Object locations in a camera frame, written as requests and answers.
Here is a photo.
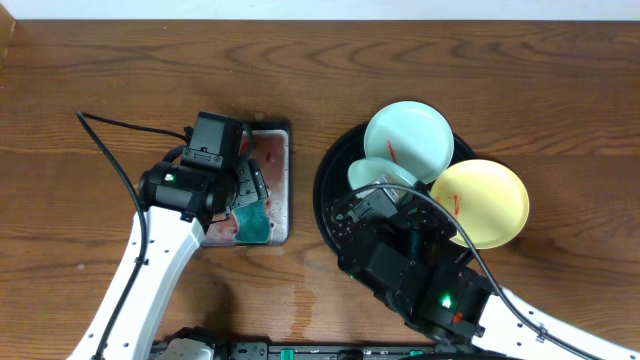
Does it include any mint green plate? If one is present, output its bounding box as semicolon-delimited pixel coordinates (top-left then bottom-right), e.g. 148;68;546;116
347;157;417;190
363;101;454;184

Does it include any black rectangular wash tray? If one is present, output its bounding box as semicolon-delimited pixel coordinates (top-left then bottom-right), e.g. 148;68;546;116
202;120;291;247

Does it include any green scrubbing sponge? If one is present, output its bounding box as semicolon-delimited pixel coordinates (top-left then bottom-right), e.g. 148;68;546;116
233;200;271;245

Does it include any round black tray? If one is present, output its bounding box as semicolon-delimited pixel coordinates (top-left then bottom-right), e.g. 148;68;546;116
313;124;473;265

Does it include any yellow plate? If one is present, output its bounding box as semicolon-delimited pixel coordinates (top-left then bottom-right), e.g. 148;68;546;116
430;159;530;249

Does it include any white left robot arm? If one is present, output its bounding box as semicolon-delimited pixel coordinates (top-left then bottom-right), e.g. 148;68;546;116
71;150;271;359

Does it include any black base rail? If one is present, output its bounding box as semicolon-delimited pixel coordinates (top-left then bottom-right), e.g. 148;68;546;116
149;327;501;360

